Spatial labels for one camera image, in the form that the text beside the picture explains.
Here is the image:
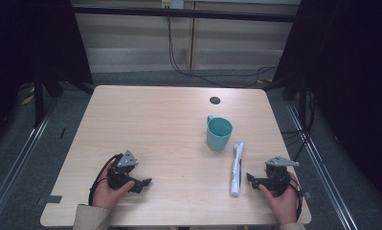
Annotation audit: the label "white toothpaste tube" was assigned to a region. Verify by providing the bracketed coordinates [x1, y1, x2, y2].
[230, 141, 245, 197]

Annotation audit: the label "metal floor rail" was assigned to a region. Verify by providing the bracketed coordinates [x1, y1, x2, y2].
[0, 95, 60, 221]
[285, 102, 359, 230]

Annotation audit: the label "teal cup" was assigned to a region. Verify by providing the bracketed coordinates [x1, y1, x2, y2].
[206, 114, 234, 153]

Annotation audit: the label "hand-held gripper cable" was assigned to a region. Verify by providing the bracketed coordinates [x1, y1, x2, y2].
[87, 152, 124, 207]
[287, 173, 304, 222]

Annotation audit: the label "black metal stand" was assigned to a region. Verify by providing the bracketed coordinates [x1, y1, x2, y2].
[33, 63, 65, 128]
[282, 71, 311, 128]

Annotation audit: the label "black curtain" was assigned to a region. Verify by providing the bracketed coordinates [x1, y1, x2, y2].
[0, 0, 95, 142]
[264, 0, 382, 202]

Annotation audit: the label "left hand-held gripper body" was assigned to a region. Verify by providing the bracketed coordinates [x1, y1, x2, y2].
[106, 149, 139, 192]

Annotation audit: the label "right hand-held gripper cable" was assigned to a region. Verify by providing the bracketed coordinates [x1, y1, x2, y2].
[287, 173, 304, 222]

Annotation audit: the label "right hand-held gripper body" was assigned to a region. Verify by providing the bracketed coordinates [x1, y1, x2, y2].
[258, 155, 301, 197]

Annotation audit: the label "person's right hand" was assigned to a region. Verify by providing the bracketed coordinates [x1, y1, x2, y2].
[258, 172, 300, 226]

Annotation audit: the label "person's left hand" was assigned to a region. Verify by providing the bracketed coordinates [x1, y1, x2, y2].
[92, 166, 136, 211]

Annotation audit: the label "left hand-held gripper cable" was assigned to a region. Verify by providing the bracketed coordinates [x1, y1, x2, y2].
[87, 152, 124, 207]

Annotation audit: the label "black hanging wall cable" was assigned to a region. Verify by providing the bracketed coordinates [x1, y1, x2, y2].
[166, 14, 279, 89]

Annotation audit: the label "black horizontal bar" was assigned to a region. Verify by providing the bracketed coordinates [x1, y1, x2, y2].
[72, 4, 298, 24]

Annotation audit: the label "white wall power outlet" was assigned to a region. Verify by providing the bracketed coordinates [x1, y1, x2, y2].
[160, 0, 185, 11]

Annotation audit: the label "black floor cables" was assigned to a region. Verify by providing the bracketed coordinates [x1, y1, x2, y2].
[280, 89, 319, 162]

